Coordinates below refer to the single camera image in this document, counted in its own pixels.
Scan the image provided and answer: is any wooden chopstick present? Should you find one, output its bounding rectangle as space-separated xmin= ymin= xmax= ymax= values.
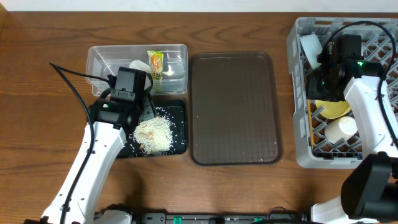
xmin=307 ymin=99 xmax=315 ymax=148

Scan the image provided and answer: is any yellow plate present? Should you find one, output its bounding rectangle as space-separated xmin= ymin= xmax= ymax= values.
xmin=315 ymin=100 xmax=351 ymax=119

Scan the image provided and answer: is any rice food waste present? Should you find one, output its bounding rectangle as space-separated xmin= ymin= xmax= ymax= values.
xmin=129 ymin=115 xmax=172 ymax=152

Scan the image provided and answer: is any light blue bowl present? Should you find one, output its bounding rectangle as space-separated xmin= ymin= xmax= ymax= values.
xmin=300 ymin=34 xmax=322 ymax=70

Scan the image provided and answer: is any white tissue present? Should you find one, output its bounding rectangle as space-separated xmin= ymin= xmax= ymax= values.
xmin=129 ymin=60 xmax=151 ymax=73

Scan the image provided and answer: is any white cup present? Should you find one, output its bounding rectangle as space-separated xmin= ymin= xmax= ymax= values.
xmin=325 ymin=116 xmax=358 ymax=144

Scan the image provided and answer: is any yellow green snack wrapper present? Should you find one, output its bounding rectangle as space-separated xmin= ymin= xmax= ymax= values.
xmin=147 ymin=50 xmax=164 ymax=80

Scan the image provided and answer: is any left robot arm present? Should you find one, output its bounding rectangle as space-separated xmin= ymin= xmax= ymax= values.
xmin=38 ymin=94 xmax=157 ymax=224

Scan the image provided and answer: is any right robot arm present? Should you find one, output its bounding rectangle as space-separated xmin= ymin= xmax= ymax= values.
xmin=306 ymin=58 xmax=397 ymax=223

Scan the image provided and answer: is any black waste tray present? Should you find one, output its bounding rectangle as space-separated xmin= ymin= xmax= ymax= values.
xmin=117 ymin=98 xmax=188 ymax=159

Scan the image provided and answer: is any grey dishwasher rack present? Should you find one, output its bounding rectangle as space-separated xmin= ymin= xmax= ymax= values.
xmin=287 ymin=17 xmax=397 ymax=169

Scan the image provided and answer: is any clear plastic bin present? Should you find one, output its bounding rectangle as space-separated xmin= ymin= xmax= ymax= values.
xmin=86 ymin=44 xmax=188 ymax=95

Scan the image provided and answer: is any dark brown serving tray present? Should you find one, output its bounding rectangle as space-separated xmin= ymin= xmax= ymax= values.
xmin=189 ymin=51 xmax=283 ymax=166

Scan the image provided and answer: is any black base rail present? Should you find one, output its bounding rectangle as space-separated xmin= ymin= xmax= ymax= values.
xmin=93 ymin=203 xmax=312 ymax=224

